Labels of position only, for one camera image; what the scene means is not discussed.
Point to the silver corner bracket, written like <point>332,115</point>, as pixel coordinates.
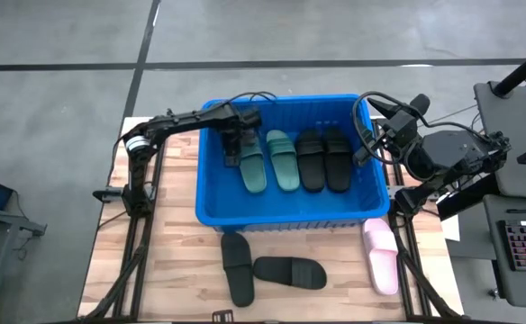
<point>395,192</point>

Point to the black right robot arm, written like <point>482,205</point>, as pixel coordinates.
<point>452,153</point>

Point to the gray desk top with pole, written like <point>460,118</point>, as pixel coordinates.
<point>501,121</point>

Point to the white paper sheet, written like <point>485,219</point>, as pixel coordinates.
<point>451,225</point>

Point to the black metal pole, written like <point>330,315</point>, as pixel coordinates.
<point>522,69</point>

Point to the black flat panel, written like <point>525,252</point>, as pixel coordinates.
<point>468,198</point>

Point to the blue plastic bin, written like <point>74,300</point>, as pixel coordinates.
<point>290,209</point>

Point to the green rubber slide sandal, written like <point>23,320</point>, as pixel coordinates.
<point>284,166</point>
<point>253,175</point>

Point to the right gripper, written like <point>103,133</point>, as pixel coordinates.
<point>400,130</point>

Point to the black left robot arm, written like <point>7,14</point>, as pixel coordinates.
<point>177,120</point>

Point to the gray keyboard desk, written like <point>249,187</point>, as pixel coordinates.
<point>524,288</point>

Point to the gray metal table frame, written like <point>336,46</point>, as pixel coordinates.
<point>2,220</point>

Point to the black aluminium extrusion frame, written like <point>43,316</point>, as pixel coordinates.
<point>145,243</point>
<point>396,229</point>

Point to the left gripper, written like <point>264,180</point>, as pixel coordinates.
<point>240,119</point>

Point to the black table camera mount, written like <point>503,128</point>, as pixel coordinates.
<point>223,316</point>

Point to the pink rubber slide sandal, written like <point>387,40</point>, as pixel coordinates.
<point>381,261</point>

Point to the black rubber slide sandal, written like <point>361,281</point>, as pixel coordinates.
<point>311,166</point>
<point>338,166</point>
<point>238,274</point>
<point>290,272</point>

